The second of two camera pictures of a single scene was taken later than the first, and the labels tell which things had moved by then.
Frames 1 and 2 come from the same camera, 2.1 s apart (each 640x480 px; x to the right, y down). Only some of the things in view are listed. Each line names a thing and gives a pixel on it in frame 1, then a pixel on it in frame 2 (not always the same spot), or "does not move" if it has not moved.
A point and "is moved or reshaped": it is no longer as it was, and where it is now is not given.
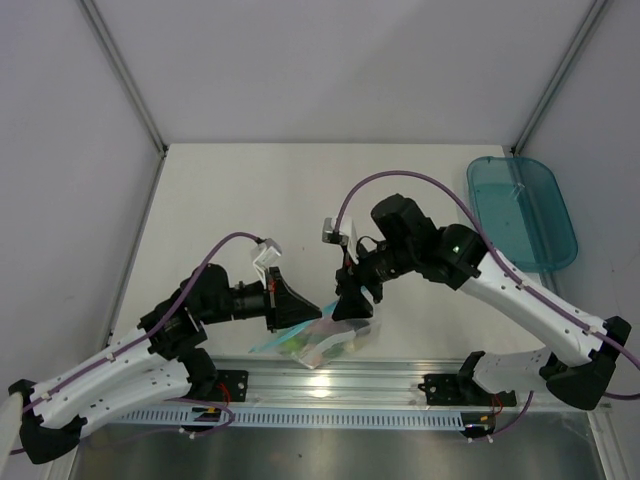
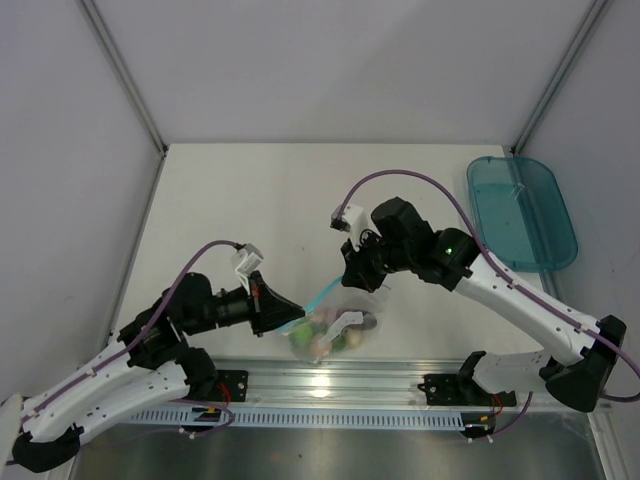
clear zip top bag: x=326 y=339 is moved or reshaped
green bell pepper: x=294 y=344 to x=338 y=343
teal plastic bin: x=521 y=204 does not move
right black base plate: x=447 y=390 does not move
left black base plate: x=230 y=386 does not move
